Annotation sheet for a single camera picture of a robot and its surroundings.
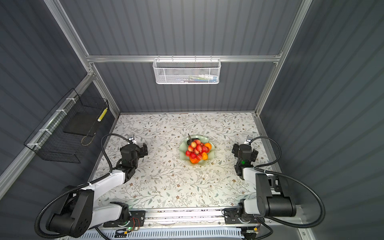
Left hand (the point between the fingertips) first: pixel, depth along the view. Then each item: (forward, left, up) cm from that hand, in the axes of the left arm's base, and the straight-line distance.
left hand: (136, 144), depth 88 cm
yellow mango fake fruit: (-6, -41, -7) cm, 42 cm away
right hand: (-4, -68, -3) cm, 68 cm away
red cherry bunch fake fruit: (-5, -36, 0) cm, 36 cm away
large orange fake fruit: (-9, -35, -7) cm, 36 cm away
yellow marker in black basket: (+11, +16, +16) cm, 25 cm away
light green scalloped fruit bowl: (+1, -28, -8) cm, 29 cm away
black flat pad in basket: (+5, +25, +15) cm, 30 cm away
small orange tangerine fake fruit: (0, -44, -4) cm, 44 cm away
